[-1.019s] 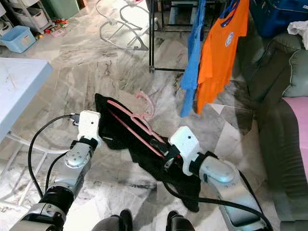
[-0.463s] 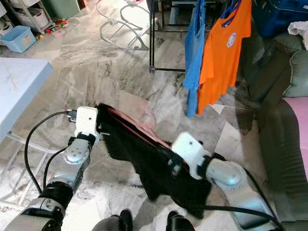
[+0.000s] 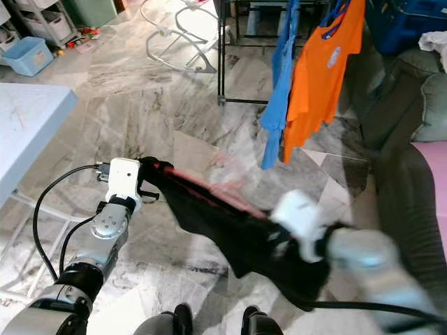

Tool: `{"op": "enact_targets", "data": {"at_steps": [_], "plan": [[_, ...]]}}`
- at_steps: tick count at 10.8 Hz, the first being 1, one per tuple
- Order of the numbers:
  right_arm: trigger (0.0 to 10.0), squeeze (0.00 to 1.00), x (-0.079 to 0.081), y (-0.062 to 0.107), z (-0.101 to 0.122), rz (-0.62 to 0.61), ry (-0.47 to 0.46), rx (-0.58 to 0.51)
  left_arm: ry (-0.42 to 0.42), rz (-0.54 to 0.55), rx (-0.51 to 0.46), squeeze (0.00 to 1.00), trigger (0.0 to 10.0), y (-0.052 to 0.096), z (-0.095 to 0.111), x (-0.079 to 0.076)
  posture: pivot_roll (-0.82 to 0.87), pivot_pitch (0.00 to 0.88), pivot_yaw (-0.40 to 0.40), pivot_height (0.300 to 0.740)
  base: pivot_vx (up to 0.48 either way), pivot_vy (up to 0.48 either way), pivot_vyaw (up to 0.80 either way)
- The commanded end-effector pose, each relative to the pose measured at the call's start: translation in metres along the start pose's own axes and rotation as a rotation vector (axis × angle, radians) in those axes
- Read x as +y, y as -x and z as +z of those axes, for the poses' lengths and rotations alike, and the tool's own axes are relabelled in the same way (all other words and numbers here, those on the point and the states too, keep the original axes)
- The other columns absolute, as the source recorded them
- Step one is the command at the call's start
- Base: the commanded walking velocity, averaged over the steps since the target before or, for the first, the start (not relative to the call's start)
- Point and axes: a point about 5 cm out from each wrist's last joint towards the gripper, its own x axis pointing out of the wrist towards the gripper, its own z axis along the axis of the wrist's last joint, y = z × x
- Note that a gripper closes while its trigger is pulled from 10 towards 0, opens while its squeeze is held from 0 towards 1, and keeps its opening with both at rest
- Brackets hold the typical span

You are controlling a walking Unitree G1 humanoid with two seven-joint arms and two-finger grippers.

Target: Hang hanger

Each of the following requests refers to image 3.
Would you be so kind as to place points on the green storage bin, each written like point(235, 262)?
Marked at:
point(87, 10)

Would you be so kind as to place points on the black garment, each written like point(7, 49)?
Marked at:
point(244, 244)

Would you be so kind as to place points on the grey green pillow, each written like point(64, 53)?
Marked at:
point(434, 108)

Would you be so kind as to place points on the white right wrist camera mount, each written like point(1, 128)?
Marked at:
point(300, 216)

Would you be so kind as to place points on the red plastic toy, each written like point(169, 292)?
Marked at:
point(91, 32)

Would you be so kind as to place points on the white cloth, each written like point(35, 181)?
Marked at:
point(434, 45)

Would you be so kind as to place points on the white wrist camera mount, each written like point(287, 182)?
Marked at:
point(123, 178)
point(300, 216)

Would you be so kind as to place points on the dark green sofa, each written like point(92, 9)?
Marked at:
point(398, 181)

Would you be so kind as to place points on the silver metal tube frame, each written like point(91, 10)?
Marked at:
point(206, 68)

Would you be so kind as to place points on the blue plastic bin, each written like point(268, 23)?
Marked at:
point(29, 56)

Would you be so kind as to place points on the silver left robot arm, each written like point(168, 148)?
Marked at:
point(108, 223)

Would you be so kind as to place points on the blue shirt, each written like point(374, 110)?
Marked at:
point(279, 91)

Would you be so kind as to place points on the grey drawer unit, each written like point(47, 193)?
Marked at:
point(45, 21)

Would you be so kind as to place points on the white plastic folding table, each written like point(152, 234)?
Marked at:
point(28, 125)

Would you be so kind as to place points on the robot right leg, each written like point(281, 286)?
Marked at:
point(262, 324)

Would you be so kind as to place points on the pink cushion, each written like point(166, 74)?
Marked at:
point(434, 174)

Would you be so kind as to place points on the orange shirt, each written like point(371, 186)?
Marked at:
point(318, 84)

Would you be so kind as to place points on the pink clothes hanger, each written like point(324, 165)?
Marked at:
point(216, 190)

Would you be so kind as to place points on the dark blue storage box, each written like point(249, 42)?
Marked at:
point(401, 24)

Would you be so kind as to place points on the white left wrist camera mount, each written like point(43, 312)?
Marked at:
point(123, 178)

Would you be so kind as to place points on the black metal clothes rack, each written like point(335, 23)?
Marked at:
point(221, 70)

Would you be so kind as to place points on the pink paper sheet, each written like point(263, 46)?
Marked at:
point(84, 48)

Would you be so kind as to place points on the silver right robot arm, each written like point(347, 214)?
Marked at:
point(370, 258)

